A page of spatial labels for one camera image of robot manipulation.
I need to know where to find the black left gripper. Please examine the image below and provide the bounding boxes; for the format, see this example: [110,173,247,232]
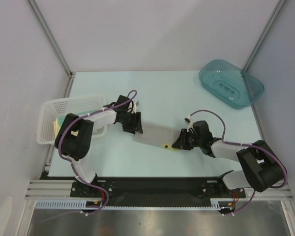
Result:
[118,111,143,134]

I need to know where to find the grey yellow towel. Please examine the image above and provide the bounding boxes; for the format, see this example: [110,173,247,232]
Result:
[134,123,180,151]

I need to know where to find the green towel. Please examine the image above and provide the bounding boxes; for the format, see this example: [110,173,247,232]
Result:
[54,116,65,127]

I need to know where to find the yellow face towel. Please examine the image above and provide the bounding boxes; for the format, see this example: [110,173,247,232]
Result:
[53,120,106,137]

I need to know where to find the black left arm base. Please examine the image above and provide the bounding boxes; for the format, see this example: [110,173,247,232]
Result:
[70,177,115,198]

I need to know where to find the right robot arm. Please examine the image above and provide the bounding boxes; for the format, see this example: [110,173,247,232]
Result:
[172,120,287,198]

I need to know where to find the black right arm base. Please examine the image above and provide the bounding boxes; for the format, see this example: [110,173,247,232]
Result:
[201,171,244,198]

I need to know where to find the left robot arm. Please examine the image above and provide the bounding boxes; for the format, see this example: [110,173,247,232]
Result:
[54,95,143,197]

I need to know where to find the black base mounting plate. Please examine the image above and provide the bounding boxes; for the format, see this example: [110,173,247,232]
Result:
[39,176,246,205]

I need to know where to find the teal plastic basin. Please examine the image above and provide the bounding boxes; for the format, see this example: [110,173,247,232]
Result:
[199,59,265,110]

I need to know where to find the white perforated plastic basket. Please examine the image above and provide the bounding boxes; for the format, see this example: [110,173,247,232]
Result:
[36,93,108,145]

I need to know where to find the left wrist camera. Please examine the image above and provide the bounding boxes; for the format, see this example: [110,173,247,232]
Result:
[130,101,139,113]

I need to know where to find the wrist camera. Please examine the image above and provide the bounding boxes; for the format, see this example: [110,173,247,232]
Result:
[130,101,139,113]
[184,115,194,132]

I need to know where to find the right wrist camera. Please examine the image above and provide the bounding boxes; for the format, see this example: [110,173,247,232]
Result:
[184,115,194,132]

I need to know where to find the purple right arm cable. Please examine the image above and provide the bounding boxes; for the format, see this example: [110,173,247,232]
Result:
[189,110,288,217]

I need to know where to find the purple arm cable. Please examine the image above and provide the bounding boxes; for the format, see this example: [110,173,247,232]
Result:
[38,89,138,223]
[189,110,288,217]

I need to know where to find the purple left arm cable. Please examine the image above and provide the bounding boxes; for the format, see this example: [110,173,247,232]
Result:
[38,89,138,223]

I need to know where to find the light blue cable duct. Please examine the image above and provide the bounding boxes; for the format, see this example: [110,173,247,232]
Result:
[36,199,234,210]

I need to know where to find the aluminium front frame rail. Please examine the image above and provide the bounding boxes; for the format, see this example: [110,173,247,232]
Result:
[25,180,293,201]

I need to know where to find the right rear aluminium post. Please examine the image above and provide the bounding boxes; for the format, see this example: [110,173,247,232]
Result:
[242,0,288,71]

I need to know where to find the aluminium post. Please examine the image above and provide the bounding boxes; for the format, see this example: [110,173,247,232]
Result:
[26,0,72,78]
[242,0,288,71]

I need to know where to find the left rear aluminium post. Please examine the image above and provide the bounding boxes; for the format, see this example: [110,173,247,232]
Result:
[26,0,72,78]

